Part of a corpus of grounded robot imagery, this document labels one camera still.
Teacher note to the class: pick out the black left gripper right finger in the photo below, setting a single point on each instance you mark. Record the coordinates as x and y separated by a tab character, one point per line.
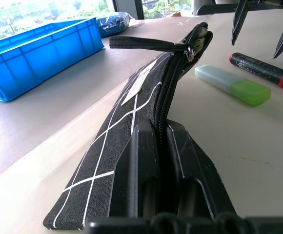
192	165

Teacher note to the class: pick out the dark window frame post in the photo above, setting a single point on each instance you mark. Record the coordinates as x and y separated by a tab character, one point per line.
128	8

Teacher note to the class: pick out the blue plastic crate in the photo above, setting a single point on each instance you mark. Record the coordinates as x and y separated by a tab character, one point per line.
34	58

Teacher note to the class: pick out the black chair armrest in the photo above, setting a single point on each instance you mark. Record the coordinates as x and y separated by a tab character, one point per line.
217	7

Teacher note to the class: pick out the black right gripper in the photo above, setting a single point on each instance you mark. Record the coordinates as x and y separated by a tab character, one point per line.
273	3

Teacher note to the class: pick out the blue patterned cloth bag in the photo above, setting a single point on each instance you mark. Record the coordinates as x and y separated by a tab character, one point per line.
113	20

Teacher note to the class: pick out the green highlighter pen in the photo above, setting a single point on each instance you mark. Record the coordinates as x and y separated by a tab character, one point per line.
229	84

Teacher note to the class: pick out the black grid pencil pouch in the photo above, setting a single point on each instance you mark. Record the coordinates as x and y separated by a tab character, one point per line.
122	126

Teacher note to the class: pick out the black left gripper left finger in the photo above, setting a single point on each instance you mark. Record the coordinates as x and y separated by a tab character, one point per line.
141	156

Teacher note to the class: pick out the black marker with red cap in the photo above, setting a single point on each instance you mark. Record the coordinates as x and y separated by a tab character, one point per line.
258	68

